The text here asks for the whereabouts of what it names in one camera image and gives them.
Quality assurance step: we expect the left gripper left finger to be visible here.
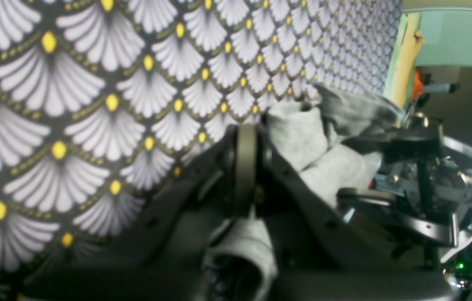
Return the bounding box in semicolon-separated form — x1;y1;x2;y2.
22;125;258;301

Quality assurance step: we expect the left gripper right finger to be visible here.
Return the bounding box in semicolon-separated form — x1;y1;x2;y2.
257;130;454;301

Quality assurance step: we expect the light grey T-shirt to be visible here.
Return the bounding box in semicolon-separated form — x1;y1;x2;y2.
202;82;404;301

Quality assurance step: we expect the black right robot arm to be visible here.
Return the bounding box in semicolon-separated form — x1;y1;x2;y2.
338;114;472;290

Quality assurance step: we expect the patterned purple tablecloth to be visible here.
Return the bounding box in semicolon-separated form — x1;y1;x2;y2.
0;0;403;301

